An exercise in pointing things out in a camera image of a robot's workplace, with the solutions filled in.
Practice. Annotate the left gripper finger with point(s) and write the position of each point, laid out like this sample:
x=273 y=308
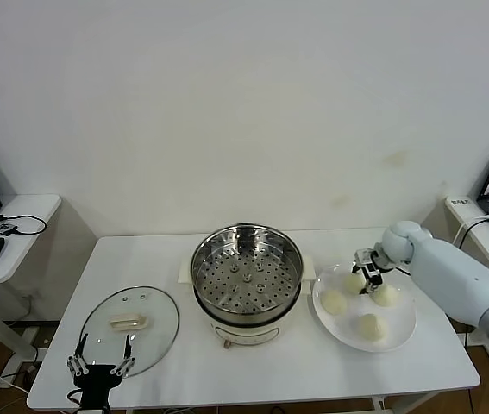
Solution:
x=81 y=349
x=127 y=349

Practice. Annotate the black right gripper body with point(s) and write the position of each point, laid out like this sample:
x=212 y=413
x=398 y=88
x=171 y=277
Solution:
x=373 y=265

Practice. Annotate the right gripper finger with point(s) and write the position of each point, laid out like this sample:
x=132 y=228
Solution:
x=355 y=266
x=372 y=282

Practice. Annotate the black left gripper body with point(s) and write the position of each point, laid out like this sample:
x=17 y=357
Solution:
x=96 y=379

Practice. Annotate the white steamed baozi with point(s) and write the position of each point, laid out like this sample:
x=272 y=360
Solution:
x=372 y=327
x=387 y=296
x=334 y=302
x=351 y=284

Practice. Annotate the round glass pot lid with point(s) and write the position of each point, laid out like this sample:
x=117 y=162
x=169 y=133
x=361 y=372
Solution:
x=149 y=310

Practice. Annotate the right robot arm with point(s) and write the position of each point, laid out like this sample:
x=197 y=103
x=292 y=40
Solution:
x=451 y=276

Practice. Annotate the perforated steel steamer basket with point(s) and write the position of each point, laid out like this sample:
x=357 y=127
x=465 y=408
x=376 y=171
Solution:
x=209 y=259

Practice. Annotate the round white plate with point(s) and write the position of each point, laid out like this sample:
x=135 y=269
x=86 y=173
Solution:
x=339 y=332

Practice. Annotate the cream electric cooking pot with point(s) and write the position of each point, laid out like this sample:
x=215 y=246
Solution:
x=248 y=334

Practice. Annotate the small black hub box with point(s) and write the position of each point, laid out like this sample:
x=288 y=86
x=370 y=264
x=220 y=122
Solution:
x=3 y=229

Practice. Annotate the white side desk with mouse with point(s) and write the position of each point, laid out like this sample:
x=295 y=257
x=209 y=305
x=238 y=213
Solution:
x=28 y=207

